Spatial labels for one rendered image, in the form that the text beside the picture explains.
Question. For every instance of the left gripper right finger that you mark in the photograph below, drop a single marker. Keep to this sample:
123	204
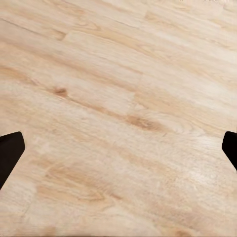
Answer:
229	146

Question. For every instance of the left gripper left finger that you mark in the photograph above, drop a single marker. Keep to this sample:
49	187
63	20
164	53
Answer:
12	147

